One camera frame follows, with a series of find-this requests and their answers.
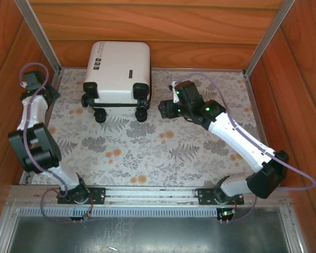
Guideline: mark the white hard-shell suitcase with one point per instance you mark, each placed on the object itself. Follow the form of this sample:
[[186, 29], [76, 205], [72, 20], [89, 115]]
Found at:
[[116, 71]]

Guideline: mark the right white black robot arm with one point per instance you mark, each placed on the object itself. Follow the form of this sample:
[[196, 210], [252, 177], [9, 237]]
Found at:
[[237, 139]]

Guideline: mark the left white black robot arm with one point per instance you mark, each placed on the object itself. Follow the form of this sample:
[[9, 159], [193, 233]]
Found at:
[[33, 110]]

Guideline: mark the floral patterned tablecloth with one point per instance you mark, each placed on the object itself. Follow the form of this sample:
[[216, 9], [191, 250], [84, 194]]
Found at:
[[147, 147]]

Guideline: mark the grey metal sheet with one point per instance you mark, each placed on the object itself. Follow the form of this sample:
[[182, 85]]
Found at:
[[147, 237]]

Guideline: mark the aluminium frame post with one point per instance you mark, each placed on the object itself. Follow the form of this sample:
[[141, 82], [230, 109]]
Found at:
[[38, 37], [268, 37]]

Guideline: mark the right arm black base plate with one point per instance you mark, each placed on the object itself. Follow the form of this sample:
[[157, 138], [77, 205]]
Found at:
[[204, 196]]

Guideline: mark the aluminium mounting rail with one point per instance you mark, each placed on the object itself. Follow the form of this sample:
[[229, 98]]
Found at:
[[147, 193]]

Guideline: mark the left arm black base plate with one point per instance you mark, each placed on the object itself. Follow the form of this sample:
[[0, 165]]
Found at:
[[97, 196]]

